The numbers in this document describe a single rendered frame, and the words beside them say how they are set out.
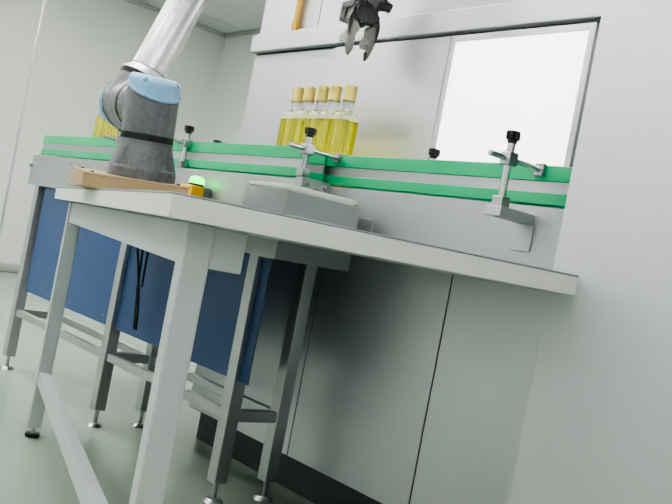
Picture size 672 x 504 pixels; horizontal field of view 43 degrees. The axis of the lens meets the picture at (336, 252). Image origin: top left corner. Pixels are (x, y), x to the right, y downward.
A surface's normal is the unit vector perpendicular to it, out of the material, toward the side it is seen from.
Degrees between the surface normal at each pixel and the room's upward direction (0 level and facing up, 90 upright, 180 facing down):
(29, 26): 90
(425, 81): 90
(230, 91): 90
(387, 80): 90
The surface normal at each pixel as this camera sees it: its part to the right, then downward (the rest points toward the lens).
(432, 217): -0.74, -0.15
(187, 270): 0.40, 0.07
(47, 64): 0.64, 0.12
